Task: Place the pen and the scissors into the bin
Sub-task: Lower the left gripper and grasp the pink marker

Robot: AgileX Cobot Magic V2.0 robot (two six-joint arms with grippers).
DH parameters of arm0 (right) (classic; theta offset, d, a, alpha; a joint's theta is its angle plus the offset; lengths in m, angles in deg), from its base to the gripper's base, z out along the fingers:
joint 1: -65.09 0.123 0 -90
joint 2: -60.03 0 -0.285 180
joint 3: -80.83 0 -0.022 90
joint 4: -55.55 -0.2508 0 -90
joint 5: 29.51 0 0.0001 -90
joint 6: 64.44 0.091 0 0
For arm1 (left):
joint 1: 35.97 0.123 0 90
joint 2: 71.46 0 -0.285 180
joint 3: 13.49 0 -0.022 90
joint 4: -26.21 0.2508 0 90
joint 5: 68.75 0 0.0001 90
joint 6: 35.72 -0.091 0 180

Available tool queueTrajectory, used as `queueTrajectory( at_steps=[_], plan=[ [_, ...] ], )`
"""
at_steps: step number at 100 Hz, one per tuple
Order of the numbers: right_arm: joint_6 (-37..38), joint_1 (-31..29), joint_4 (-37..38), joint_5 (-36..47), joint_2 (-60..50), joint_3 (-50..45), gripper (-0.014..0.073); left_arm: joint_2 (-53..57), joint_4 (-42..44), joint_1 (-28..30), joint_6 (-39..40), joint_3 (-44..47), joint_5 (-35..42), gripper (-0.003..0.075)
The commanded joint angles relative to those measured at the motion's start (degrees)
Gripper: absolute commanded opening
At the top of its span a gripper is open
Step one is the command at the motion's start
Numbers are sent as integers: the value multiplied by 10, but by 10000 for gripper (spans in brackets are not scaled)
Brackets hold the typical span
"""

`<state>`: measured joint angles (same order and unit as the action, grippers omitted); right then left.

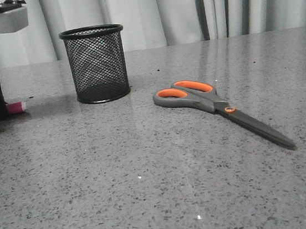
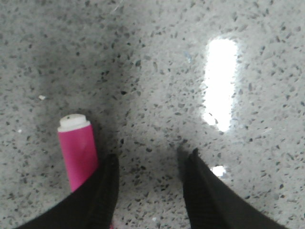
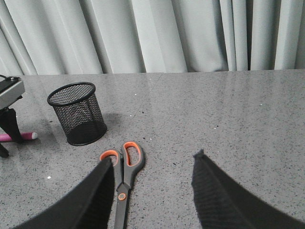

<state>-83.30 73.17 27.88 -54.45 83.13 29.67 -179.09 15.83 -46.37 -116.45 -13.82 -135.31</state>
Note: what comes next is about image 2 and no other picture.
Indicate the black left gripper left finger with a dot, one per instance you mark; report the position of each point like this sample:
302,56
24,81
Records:
91,206

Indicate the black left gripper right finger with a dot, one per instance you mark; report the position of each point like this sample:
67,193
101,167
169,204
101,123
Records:
211,204

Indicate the pink white pen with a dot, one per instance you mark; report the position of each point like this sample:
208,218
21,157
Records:
78,148

